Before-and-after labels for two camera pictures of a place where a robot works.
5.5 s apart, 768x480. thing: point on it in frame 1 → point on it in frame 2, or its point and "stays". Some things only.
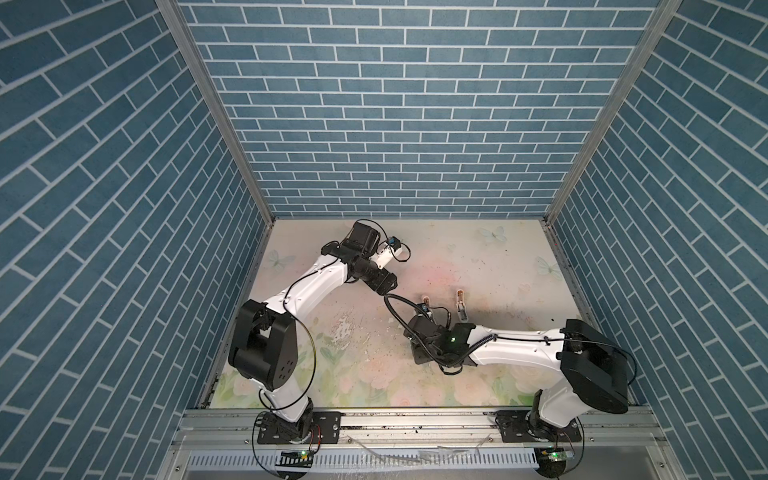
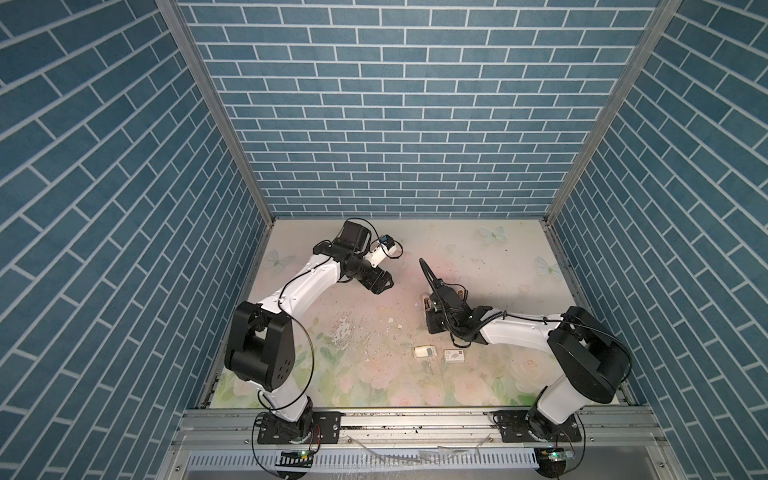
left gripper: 382,281 stays
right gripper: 417,357 → 430,321
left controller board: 302,458 stays
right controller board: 552,461 stays
